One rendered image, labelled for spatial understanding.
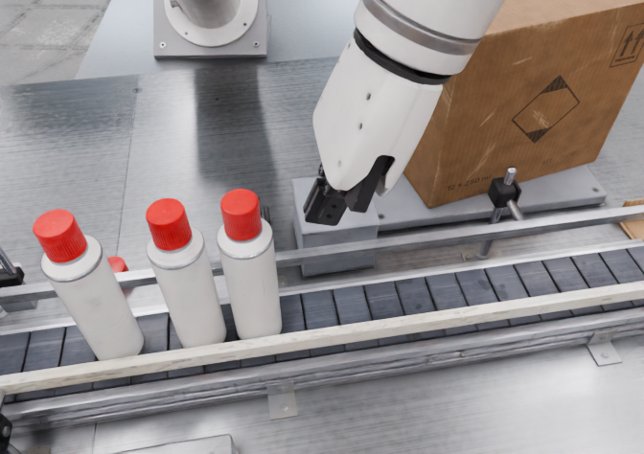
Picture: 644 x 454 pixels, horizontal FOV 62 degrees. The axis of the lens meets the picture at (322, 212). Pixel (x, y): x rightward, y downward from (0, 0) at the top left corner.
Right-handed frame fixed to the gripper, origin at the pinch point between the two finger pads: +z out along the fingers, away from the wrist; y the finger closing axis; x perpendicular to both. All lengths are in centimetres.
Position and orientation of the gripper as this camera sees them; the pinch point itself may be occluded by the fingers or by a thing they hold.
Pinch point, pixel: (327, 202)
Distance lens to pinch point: 46.9
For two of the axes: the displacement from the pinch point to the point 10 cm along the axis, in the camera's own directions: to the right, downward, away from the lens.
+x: 9.2, 1.4, 3.6
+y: 1.6, 7.1, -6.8
